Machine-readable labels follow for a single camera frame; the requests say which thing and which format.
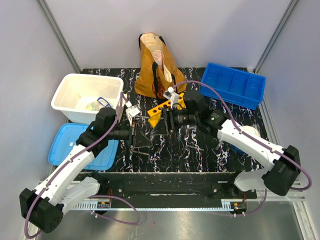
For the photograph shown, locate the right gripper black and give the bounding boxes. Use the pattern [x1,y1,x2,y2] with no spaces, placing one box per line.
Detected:
[151,105,199,136]

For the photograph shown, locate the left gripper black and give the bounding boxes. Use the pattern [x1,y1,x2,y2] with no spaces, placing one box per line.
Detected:
[106,118,153,148]

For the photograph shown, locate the yellow test tube rack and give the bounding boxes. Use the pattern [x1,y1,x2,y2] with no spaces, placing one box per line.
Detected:
[147,93,186,129]

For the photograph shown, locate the blue safety glasses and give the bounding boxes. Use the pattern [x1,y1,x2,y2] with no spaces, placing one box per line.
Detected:
[96,97,113,108]

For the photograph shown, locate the packaged gloves clear bag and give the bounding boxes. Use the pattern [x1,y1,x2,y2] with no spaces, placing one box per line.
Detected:
[84,101,104,111]

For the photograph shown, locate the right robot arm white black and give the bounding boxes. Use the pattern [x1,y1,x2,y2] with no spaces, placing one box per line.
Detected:
[147,90,301,198]

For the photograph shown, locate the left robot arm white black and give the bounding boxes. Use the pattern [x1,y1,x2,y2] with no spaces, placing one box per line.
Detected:
[19,107,151,239]

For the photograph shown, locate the bent glass tube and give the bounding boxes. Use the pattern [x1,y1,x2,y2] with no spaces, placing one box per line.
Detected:
[131,150,151,163]

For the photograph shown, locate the brown paper bag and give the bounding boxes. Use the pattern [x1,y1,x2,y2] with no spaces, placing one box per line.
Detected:
[134,32,186,100]

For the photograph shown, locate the light blue tub lid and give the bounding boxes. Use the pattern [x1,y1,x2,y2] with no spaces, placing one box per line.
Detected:
[48,123,119,171]

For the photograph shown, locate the white plastic tub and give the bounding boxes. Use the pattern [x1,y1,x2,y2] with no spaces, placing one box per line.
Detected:
[51,73,124,124]

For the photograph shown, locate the blue compartment bin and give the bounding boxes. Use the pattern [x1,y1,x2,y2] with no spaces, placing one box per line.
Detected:
[200,63,266,110]

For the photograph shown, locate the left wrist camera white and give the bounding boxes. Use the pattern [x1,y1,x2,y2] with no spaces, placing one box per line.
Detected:
[125,105,141,126]

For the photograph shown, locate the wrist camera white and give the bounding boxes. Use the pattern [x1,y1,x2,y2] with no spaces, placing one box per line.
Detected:
[163,87,184,110]
[125,105,141,126]

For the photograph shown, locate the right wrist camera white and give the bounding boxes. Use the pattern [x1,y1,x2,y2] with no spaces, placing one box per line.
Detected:
[163,87,184,110]

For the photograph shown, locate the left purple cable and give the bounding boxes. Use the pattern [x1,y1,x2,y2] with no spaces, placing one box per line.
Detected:
[23,92,141,240]

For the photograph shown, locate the purple cable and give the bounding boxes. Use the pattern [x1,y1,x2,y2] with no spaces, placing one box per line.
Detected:
[172,80,313,217]
[23,92,141,240]

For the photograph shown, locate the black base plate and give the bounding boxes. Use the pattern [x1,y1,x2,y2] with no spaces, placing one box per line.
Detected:
[79,171,258,201]

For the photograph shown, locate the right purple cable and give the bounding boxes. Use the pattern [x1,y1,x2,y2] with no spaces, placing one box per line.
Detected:
[172,80,313,217]

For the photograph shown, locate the aluminium rail frame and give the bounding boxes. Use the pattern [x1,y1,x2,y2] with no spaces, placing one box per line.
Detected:
[38,192,312,240]

